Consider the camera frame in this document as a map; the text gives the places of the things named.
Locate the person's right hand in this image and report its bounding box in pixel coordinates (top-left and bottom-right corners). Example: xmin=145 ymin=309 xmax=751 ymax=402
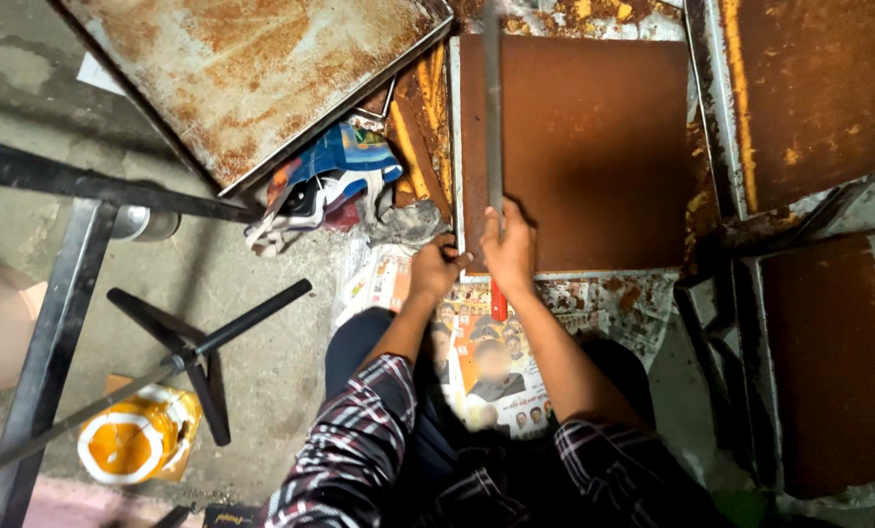
xmin=479 ymin=197 xmax=538 ymax=296

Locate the person's left hand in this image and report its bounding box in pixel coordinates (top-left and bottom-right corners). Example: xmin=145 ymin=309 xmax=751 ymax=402
xmin=407 ymin=234 xmax=475 ymax=302

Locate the metal tray with brown slab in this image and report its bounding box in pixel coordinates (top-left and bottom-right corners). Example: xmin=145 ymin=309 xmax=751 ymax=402
xmin=744 ymin=227 xmax=875 ymax=501
xmin=682 ymin=0 xmax=875 ymax=220
xmin=448 ymin=32 xmax=705 ymax=286

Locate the long knife with red handle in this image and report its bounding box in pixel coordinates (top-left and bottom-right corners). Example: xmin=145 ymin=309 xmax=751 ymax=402
xmin=482 ymin=0 xmax=509 ymax=322

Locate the grey crumpled cloth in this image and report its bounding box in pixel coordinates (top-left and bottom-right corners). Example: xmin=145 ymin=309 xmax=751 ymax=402
xmin=363 ymin=198 xmax=451 ymax=248

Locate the tray with yellow brown strips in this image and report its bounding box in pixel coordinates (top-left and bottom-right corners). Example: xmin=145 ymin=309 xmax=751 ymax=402
xmin=385 ymin=43 xmax=455 ymax=224

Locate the brown sweet slab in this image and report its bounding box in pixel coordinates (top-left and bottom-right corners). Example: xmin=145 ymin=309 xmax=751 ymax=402
xmin=459 ymin=34 xmax=694 ymax=274

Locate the printed newspaper sheet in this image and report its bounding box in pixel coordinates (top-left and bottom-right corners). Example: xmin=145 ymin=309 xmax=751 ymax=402
xmin=333 ymin=241 xmax=679 ymax=441

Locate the blue printed plastic bag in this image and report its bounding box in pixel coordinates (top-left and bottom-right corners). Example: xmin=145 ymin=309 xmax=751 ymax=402
xmin=244 ymin=121 xmax=406 ymax=258

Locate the person's plaid shirt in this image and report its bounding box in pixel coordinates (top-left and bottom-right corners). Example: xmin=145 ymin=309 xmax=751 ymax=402
xmin=260 ymin=353 xmax=735 ymax=528

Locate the crumb-covered newspaper sheet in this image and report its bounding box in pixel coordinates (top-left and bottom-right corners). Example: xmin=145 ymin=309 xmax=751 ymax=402
xmin=452 ymin=0 xmax=686 ymax=44

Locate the empty rusty metal tray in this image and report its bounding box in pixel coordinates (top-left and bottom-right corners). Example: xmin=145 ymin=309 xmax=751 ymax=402
xmin=47 ymin=0 xmax=455 ymax=199

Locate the black cross-shaped metal stand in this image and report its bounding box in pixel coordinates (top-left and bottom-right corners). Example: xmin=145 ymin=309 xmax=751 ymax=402
xmin=106 ymin=278 xmax=314 ymax=448

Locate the steel cup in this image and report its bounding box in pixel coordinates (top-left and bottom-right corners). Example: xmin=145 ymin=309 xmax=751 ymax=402
xmin=110 ymin=204 xmax=182 ymax=243

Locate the black printed packet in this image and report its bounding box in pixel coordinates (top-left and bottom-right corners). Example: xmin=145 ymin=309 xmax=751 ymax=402
xmin=201 ymin=504 xmax=264 ymax=528

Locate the orange and white container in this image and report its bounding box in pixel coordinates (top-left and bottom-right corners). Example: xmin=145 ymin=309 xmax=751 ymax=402
xmin=77 ymin=374 xmax=204 ymax=486

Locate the white paper scrap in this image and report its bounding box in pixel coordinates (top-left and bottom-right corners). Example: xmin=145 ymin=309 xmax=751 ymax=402
xmin=76 ymin=51 xmax=128 ymax=98

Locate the thin grey metal rod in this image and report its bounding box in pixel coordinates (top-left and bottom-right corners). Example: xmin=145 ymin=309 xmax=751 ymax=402
xmin=0 ymin=361 xmax=183 ymax=486

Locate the black metal rack frame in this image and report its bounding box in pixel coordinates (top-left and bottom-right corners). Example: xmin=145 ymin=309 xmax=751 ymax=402
xmin=674 ymin=163 xmax=875 ymax=485

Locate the black metal table frame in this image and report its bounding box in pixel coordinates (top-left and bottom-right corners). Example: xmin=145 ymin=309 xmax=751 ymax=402
xmin=0 ymin=134 xmax=264 ymax=528

